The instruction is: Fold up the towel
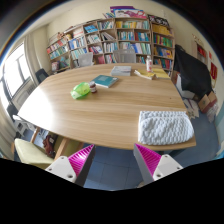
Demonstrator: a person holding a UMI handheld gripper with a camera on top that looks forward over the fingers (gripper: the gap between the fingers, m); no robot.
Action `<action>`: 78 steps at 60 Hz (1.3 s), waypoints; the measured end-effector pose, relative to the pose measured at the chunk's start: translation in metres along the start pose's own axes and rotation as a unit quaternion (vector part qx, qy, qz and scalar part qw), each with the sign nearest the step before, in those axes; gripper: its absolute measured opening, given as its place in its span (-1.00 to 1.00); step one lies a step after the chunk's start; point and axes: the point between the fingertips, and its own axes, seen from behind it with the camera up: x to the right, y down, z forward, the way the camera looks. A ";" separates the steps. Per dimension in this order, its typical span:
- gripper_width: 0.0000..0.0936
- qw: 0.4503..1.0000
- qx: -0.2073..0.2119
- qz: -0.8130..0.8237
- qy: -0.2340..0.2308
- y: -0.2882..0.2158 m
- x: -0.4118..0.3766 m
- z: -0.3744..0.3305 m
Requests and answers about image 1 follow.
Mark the black office chair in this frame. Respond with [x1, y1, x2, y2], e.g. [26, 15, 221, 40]
[35, 68, 48, 83]

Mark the grey chair left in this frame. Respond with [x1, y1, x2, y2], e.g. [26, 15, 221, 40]
[78, 52, 93, 67]

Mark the white plastic bottle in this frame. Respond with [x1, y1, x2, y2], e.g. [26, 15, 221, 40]
[146, 55, 152, 72]

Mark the small dark jar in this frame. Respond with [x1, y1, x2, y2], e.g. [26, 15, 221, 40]
[89, 81, 97, 93]

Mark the cardboard box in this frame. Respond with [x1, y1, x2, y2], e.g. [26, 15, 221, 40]
[198, 91, 217, 113]

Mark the black draped cloth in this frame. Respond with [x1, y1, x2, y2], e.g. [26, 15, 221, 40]
[174, 45, 212, 98]

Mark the yellow paper sheet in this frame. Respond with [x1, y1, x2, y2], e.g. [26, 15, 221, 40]
[153, 68, 169, 79]

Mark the white knitted folded towel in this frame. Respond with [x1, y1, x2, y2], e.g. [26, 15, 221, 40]
[138, 111, 194, 145]

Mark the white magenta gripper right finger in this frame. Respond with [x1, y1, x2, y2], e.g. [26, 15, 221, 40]
[133, 144, 182, 185]

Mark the yellow book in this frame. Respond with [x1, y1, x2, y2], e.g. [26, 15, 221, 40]
[134, 70, 157, 80]

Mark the green plastic bag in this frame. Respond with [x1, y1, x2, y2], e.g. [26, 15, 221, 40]
[70, 82, 90, 99]

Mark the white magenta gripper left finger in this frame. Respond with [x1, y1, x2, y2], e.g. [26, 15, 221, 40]
[46, 144, 95, 187]

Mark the yellow-green upholstered chair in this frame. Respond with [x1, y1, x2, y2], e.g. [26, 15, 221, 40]
[14, 138, 84, 169]

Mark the window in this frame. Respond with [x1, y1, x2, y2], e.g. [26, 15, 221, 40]
[3, 44, 31, 97]

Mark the wooden bookshelf with books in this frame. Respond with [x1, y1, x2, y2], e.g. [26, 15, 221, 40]
[46, 16, 175, 73]

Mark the grey chair right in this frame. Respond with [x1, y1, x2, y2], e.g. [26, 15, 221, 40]
[113, 49, 136, 63]

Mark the grey chair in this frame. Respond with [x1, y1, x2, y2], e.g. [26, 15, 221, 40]
[78, 52, 93, 67]
[113, 49, 136, 63]

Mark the teal book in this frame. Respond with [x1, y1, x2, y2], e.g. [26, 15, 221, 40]
[93, 75, 118, 88]

